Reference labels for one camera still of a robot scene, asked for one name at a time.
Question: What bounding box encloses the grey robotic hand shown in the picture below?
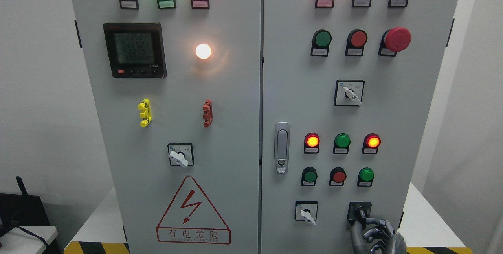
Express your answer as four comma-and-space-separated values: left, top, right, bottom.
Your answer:
350, 217, 407, 254

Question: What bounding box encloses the black rotary knob switch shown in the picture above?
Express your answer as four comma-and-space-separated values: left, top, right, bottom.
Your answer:
347, 202, 372, 229

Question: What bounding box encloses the green push button lower right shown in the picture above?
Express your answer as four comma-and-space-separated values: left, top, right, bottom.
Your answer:
357, 167, 375, 187

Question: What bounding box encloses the green push button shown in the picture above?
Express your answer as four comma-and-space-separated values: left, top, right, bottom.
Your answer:
301, 167, 318, 186
357, 167, 375, 187
310, 29, 332, 57

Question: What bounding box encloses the red push button lower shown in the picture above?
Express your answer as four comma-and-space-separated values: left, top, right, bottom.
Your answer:
329, 167, 347, 186

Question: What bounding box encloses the red push button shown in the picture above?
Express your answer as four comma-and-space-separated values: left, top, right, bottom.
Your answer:
329, 167, 347, 186
345, 29, 368, 57

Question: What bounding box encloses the green push button lower left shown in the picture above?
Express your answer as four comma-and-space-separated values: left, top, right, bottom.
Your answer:
301, 167, 318, 186

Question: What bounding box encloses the red indicator middle right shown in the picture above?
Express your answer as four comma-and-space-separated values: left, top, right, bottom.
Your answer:
362, 133, 381, 155

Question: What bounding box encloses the green indicator middle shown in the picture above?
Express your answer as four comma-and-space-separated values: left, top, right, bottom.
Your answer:
332, 133, 351, 154

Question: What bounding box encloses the red lit indicator middle left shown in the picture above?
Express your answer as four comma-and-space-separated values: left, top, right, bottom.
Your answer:
304, 133, 320, 154

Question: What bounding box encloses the red electrical hazard warning sticker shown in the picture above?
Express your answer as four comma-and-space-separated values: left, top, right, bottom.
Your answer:
156, 176, 231, 245

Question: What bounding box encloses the red emergency stop mushroom button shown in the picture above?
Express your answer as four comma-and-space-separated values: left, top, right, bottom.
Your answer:
378, 27, 412, 57

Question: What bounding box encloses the red push button upper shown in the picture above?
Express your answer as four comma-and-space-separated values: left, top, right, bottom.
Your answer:
345, 29, 368, 57

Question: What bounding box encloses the green push button upper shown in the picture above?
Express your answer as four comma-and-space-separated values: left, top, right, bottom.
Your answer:
310, 29, 332, 57

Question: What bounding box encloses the red terminal connector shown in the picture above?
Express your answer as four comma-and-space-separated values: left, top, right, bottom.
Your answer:
202, 99, 213, 127

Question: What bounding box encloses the grey electrical control cabinet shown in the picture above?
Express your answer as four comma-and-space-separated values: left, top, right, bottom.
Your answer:
72, 0, 458, 254

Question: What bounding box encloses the white glowing pilot lamp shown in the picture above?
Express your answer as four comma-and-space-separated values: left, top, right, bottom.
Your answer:
195, 43, 212, 60

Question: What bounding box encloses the yellow terminal connector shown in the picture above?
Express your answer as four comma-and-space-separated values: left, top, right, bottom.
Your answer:
137, 99, 152, 127

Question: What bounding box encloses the black digital power meter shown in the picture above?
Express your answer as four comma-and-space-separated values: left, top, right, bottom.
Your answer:
103, 22, 167, 79

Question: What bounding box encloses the black device with antenna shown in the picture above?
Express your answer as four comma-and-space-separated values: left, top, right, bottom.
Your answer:
0, 176, 51, 236

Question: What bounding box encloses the lower white selector switch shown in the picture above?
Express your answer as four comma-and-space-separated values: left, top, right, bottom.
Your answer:
294, 201, 318, 226

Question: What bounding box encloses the silver door latch handle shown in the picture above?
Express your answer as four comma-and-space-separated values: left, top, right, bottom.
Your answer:
273, 122, 290, 175

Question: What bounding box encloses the upper right white selector switch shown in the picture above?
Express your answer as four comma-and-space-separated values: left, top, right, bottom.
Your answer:
334, 79, 365, 107

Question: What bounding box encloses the left door white selector switch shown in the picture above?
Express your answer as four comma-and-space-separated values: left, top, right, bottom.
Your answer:
167, 143, 194, 168

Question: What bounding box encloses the white box with cable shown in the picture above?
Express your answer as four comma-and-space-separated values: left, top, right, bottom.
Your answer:
0, 226, 58, 254

